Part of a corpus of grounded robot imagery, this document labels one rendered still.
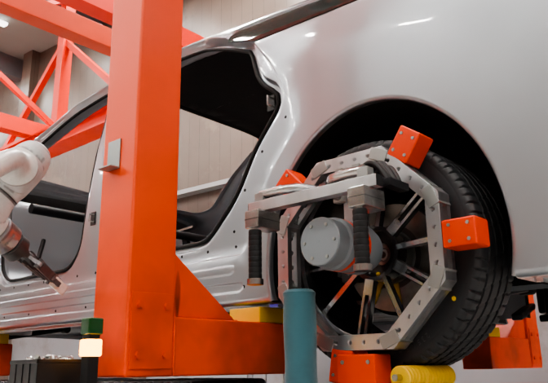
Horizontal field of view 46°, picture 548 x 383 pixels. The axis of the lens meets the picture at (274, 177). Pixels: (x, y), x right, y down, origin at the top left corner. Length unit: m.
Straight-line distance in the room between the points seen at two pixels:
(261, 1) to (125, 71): 7.46
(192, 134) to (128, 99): 7.52
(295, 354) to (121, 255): 0.54
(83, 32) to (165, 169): 2.62
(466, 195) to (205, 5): 8.71
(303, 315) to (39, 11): 3.05
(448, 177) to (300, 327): 0.56
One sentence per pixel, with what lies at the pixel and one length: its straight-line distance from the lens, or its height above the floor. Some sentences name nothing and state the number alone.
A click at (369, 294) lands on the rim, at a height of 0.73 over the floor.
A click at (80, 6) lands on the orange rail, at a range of 5.36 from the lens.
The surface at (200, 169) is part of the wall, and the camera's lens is 9.18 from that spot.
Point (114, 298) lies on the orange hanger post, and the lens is 1.83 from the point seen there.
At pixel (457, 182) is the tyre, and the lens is 1.76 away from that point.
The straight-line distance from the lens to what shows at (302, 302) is 1.74.
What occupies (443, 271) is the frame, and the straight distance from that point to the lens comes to 1.65.
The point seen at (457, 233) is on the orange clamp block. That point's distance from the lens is 1.64.
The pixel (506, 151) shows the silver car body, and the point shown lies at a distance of 1.75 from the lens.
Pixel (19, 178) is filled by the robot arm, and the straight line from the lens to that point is 1.77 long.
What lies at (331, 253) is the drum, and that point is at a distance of 1.65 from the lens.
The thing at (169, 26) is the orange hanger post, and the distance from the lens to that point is 2.10.
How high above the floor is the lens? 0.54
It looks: 16 degrees up
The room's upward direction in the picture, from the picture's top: 1 degrees counter-clockwise
